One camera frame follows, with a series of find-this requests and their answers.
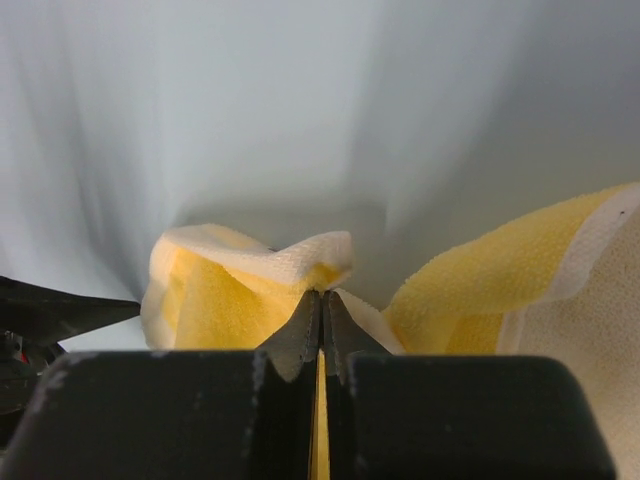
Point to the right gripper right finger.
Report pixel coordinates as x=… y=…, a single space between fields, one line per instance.
x=452 y=417

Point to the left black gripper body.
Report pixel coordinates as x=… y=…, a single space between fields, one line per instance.
x=22 y=362

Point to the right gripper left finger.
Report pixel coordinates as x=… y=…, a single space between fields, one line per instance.
x=217 y=414

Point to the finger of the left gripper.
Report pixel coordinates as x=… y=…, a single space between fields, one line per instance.
x=45 y=316

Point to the yellow towel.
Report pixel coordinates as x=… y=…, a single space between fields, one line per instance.
x=561 y=282

